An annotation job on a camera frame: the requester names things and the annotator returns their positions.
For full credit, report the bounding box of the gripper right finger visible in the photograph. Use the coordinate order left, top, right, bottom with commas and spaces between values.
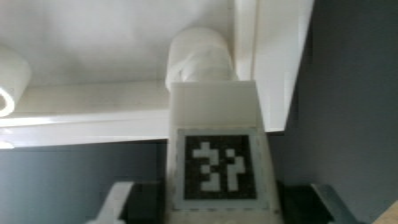
278, 183, 368, 224

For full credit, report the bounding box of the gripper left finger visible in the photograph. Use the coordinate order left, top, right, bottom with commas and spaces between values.
84, 181, 164, 224

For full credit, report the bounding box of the white square table top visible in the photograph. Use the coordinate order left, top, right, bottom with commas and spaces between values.
0, 0, 235, 85

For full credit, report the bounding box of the white U-shaped obstacle fence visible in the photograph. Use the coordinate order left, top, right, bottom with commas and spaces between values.
0, 0, 315, 150

